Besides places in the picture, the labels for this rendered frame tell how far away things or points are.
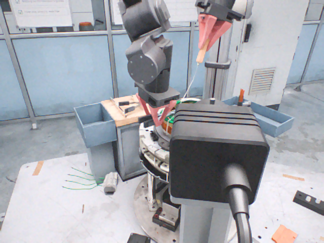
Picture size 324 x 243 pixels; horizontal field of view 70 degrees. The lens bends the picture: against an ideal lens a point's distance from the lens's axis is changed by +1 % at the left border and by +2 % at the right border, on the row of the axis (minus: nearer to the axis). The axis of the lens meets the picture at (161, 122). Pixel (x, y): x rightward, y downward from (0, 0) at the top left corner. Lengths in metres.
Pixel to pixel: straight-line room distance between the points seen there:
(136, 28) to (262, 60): 2.67
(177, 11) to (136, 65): 2.54
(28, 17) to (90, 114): 1.95
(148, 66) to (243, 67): 2.56
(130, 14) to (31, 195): 0.78
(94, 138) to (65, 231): 0.31
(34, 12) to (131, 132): 2.11
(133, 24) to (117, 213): 0.63
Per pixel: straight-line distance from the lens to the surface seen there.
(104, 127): 0.82
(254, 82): 3.11
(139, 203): 0.87
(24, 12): 2.80
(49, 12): 2.77
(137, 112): 0.86
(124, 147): 0.89
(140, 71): 0.43
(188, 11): 3.00
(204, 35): 0.60
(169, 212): 0.79
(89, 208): 0.92
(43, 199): 1.01
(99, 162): 0.92
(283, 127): 0.89
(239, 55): 2.87
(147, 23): 0.48
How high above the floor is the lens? 1.45
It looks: 30 degrees down
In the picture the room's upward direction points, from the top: straight up
